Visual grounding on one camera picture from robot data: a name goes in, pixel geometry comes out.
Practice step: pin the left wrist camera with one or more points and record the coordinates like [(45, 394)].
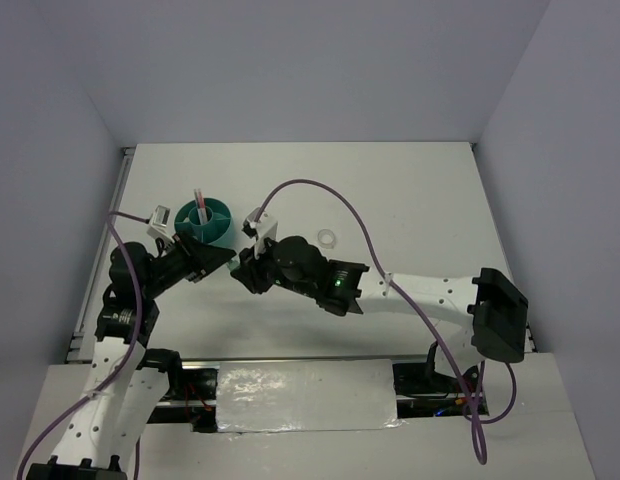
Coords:
[(158, 224)]

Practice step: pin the pink pen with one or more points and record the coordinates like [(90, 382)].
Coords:
[(202, 212)]

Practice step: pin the teal round divided container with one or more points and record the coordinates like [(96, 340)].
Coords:
[(218, 230)]

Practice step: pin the silver foil base cover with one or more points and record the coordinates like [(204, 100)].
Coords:
[(303, 396)]

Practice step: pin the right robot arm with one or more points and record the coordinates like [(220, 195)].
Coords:
[(488, 309)]

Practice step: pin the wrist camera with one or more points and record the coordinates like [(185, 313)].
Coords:
[(158, 224), (261, 227)]

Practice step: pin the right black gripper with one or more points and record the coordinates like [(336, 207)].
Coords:
[(249, 271)]

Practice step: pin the clear tape roll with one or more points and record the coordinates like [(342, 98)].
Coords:
[(326, 238)]

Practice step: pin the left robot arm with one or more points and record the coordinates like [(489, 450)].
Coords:
[(96, 437)]

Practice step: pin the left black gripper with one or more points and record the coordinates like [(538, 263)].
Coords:
[(201, 257)]

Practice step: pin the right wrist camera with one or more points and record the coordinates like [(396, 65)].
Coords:
[(261, 227)]

